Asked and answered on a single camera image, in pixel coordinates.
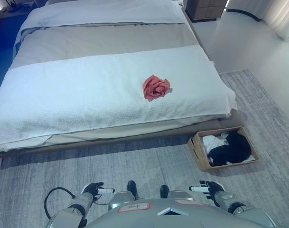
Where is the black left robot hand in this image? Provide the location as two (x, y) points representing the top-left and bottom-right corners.
(82, 182), (116, 196)

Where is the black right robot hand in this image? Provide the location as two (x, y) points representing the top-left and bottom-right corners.
(188, 180), (225, 200)

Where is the red garment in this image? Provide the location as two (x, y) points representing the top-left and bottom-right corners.
(142, 74), (171, 101)

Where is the wooden laundry basket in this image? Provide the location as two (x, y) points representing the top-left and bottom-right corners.
(187, 126), (260, 172)

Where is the low beige bed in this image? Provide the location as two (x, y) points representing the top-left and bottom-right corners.
(0, 0), (239, 167)

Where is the grey rug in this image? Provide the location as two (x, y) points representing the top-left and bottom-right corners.
(0, 68), (289, 228)

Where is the silver left robot leg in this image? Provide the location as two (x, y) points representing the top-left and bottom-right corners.
(108, 180), (140, 210)

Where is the silver robot leg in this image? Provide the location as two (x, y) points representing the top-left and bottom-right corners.
(108, 180), (140, 210)
(159, 185), (195, 203)

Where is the silver right robot leg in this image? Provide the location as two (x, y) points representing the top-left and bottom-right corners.
(159, 185), (195, 203)

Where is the black garment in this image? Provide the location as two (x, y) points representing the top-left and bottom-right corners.
(206, 131), (252, 167)

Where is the white garment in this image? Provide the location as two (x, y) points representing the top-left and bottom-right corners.
(201, 134), (228, 155)

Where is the silver robot torso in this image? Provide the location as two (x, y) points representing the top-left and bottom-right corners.
(85, 197), (276, 228)

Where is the large white terry blanket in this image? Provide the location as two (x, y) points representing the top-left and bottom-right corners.
(0, 45), (238, 153)

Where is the beige duvet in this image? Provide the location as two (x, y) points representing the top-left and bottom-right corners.
(8, 23), (207, 70)

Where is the black curved floor base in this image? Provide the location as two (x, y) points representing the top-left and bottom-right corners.
(225, 8), (263, 23)

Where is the brown wooden nightstand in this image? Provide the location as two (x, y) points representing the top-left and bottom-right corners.
(185, 0), (226, 20)

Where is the white curtain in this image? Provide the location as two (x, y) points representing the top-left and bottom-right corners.
(262, 0), (289, 41)

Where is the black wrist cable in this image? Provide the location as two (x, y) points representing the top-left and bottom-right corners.
(44, 187), (76, 219)

